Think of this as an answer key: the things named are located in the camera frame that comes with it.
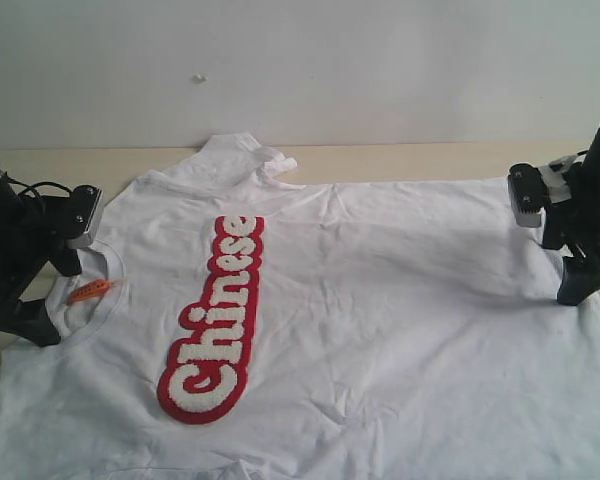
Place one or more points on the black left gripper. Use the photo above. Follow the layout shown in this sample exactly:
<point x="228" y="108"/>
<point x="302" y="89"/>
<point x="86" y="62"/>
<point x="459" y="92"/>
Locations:
<point x="31" y="236"/>

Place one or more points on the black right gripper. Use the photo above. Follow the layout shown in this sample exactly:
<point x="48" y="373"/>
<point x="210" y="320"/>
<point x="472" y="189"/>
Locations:
<point x="557" y="191"/>

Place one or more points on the white t-shirt red lettering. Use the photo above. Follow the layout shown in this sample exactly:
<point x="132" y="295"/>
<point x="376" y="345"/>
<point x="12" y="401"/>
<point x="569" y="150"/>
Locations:
<point x="262" y="330"/>

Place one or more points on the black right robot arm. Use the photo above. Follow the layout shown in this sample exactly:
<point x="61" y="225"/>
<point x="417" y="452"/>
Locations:
<point x="575" y="224"/>

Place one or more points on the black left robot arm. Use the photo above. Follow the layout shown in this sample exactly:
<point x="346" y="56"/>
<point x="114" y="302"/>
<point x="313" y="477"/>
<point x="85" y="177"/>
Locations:
<point x="36" y="230"/>

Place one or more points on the orange plastic tag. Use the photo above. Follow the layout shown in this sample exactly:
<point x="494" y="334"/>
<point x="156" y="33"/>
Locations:
<point x="94" y="289"/>

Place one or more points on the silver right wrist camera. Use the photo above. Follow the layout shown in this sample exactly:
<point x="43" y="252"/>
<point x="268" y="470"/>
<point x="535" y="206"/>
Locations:
<point x="527" y="193"/>

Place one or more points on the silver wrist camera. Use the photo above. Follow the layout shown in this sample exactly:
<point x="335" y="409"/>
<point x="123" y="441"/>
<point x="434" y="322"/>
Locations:
<point x="527" y="193"/>
<point x="82" y="216"/>

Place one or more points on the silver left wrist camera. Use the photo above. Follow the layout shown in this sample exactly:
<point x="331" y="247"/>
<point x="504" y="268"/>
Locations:
<point x="82" y="216"/>

